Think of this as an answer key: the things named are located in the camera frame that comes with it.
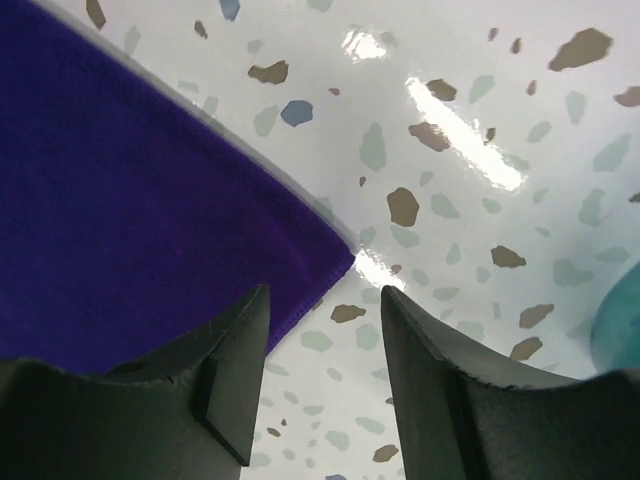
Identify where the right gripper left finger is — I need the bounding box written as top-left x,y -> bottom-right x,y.
1,285 -> 270,479

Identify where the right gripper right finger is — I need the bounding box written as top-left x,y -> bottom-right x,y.
381,286 -> 639,480

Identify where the purple towel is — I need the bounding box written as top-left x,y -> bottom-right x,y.
1,1 -> 354,372

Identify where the teal translucent plastic bin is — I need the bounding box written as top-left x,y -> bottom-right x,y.
590,264 -> 639,372

